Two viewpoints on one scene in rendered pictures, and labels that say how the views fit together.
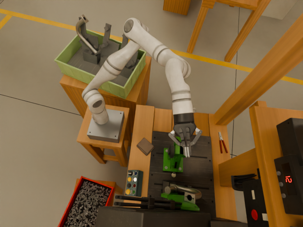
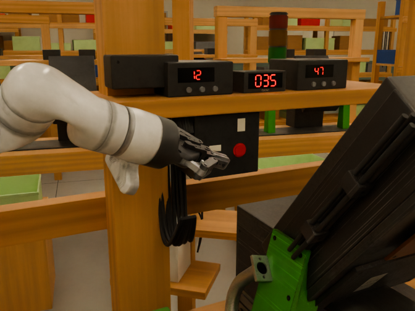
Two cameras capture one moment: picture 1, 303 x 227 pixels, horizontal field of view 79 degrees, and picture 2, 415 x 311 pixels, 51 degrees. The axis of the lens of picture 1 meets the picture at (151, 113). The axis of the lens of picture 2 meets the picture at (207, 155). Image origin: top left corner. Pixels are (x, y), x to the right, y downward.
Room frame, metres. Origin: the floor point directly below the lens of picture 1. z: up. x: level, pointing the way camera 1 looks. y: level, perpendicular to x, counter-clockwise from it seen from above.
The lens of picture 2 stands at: (0.46, 0.48, 1.65)
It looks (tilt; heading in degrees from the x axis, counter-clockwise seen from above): 14 degrees down; 248
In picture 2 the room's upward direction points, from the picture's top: straight up
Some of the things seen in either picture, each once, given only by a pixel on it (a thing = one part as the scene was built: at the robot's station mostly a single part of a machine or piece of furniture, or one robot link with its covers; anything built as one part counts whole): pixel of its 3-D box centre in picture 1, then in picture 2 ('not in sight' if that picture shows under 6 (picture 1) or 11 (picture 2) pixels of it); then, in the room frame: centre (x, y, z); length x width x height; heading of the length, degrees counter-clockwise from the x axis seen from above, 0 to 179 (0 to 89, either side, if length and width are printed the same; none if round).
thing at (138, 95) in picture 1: (113, 92); not in sight; (1.02, 0.45, 0.39); 0.68 x 0.52 x 0.79; 84
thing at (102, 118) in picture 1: (99, 113); not in sight; (0.48, 0.33, 1.03); 0.09 x 0.09 x 0.17; 3
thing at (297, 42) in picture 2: not in sight; (314, 73); (-4.76, -6.84, 1.12); 3.22 x 0.55 x 2.23; 174
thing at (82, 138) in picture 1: (104, 124); not in sight; (0.48, 0.33, 0.83); 0.32 x 0.32 x 0.04; 1
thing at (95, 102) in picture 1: (94, 101); not in sight; (0.47, 0.33, 1.19); 0.09 x 0.09 x 0.17; 47
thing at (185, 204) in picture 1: (181, 208); (290, 283); (0.00, -0.21, 1.17); 0.13 x 0.12 x 0.20; 4
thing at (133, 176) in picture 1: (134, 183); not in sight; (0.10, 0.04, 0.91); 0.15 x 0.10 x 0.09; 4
